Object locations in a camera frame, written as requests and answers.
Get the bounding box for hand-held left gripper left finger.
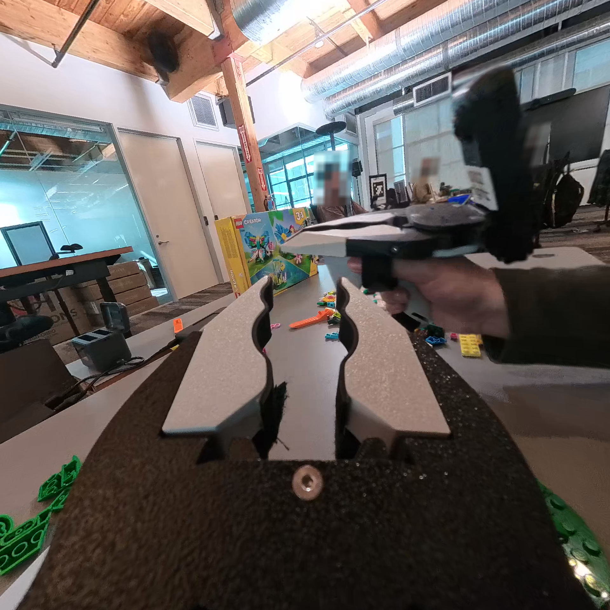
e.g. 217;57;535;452
162;275;289;460

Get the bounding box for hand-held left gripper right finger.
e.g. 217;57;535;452
336;276;452;459

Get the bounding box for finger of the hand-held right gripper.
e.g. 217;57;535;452
297;212;409;235
280;228;398;259

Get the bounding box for green brick leaf build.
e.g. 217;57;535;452
538;479;610;602

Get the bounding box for grey desk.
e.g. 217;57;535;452
0;260;610;610

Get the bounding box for person's right hand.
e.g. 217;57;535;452
347;257;512;340

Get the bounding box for colourful toy box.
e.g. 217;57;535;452
214;207;319;296

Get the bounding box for large black screen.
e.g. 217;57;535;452
519;88;610;165

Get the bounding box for orange brick separator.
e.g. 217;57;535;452
289;308;336;329

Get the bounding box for pile of colourful bricks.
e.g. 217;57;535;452
318;292;484;359

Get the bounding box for white door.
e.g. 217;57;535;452
117;129;220;301
194;139;251;222

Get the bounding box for grey charger dock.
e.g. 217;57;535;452
71;302;132;372

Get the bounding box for stack of cardboard boxes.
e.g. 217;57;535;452
43;260;160;344

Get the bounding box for dark brown box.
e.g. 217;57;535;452
0;338;79;444

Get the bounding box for dark wooden table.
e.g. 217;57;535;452
0;246;134;329

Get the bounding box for dark monitor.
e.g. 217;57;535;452
0;221;56;266

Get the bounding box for black round ceiling fixture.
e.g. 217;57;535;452
148;31;180;85

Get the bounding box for cluster of small green bricks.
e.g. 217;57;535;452
0;455;82;576

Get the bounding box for white duct vent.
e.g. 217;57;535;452
412;71;452;108

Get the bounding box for silver air duct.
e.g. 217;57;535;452
324;14;610;117
231;0;310;46
300;0;610;103

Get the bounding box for black wall speaker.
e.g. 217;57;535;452
218;95;255;128

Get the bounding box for white wall vent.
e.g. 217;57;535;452
187;92;220;130

